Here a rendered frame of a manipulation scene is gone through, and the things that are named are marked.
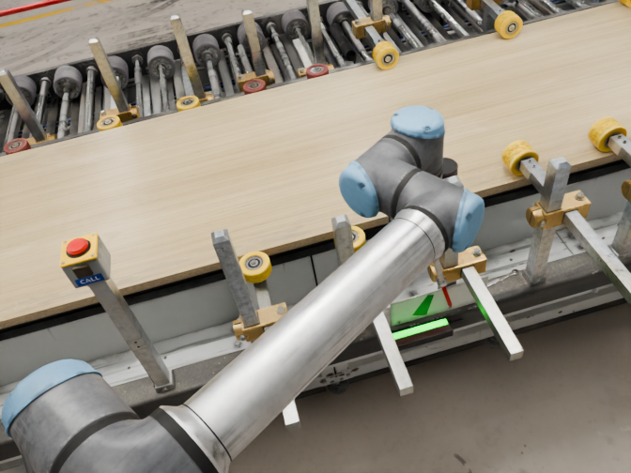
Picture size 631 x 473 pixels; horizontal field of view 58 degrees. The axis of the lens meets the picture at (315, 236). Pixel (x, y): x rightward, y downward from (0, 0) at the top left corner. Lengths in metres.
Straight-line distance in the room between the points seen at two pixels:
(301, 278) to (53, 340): 0.69
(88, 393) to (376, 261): 0.39
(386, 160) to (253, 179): 0.80
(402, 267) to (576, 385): 1.59
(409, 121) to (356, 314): 0.39
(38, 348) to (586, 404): 1.78
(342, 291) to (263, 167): 1.02
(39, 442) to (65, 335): 1.01
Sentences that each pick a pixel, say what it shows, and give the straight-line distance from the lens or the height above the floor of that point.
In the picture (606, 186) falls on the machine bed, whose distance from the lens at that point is 1.87.
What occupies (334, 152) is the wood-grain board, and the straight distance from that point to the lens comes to 1.71.
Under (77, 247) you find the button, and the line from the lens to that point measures 1.16.
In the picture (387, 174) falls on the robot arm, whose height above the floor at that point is 1.37.
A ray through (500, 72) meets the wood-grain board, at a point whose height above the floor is 0.90.
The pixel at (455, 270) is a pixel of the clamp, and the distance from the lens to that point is 1.43.
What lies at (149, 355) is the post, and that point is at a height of 0.86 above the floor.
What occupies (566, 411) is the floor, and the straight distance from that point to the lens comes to 2.25.
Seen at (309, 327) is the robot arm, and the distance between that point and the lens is 0.70.
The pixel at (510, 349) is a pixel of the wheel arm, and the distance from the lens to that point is 1.31.
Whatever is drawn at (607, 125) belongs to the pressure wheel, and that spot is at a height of 0.98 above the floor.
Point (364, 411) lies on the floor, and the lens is 2.19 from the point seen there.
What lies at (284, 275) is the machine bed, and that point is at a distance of 1.60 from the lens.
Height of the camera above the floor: 1.96
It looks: 46 degrees down
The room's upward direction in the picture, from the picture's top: 11 degrees counter-clockwise
